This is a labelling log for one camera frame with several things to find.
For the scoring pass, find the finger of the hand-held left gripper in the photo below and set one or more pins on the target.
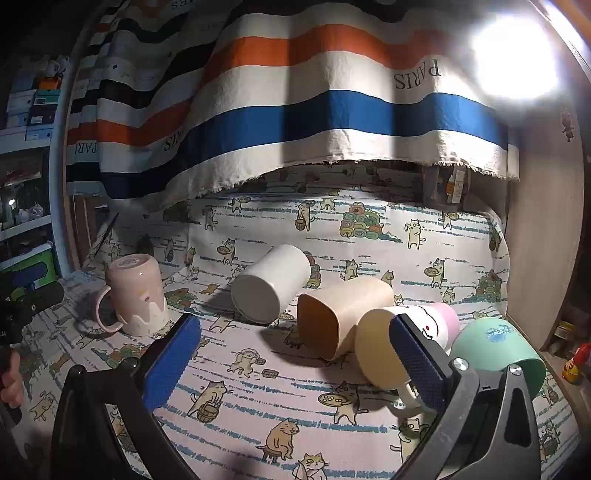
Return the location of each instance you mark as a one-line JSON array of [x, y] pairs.
[[39, 300], [28, 275]]

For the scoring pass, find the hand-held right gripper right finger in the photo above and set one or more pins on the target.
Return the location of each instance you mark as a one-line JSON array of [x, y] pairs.
[[418, 364]]

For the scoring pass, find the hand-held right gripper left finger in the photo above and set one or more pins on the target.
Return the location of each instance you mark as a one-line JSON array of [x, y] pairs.
[[170, 364]]

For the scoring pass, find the green cup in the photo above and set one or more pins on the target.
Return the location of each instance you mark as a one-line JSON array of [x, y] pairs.
[[489, 344]]

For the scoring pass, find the beige square cup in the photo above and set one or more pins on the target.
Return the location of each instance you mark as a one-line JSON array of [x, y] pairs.
[[341, 307]]

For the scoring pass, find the white round cup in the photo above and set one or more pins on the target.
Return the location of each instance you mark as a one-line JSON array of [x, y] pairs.
[[272, 281]]

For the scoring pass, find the person's left hand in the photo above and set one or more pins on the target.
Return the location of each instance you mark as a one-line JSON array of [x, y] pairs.
[[13, 383]]

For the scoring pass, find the green storage box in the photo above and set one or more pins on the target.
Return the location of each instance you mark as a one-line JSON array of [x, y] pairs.
[[32, 258]]

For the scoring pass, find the cream and pink face mug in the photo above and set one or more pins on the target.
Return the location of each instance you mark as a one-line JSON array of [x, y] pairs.
[[375, 346]]

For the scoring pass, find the pink mug with white drips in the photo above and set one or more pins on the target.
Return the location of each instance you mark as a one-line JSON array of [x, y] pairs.
[[134, 286]]

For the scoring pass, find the shelf unit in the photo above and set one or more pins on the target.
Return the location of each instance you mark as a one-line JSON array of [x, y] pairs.
[[27, 147]]

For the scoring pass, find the metal tin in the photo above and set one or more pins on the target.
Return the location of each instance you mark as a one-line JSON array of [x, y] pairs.
[[563, 334]]

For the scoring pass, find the red toy figure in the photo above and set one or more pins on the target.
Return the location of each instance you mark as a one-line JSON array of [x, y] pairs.
[[576, 367]]

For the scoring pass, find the stack of shoe boxes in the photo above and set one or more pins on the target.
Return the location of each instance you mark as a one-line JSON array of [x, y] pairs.
[[32, 106]]

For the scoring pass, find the cat print cloth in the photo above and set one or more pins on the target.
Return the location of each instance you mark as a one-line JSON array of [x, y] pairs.
[[277, 217]]

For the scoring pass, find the box with orange label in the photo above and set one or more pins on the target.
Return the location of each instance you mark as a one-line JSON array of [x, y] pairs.
[[456, 184]]

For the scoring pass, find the wooden side panel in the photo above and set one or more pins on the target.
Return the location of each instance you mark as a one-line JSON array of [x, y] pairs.
[[540, 221]]

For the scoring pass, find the bear sticker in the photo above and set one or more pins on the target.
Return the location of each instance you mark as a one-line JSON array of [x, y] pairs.
[[568, 124]]

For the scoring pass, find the striped cloth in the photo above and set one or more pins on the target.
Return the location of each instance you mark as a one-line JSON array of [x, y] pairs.
[[295, 97]]

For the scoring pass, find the bright lamp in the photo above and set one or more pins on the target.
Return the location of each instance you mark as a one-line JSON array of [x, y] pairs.
[[515, 55]]

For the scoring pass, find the white frame post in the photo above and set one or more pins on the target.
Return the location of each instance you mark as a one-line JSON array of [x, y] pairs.
[[59, 152]]

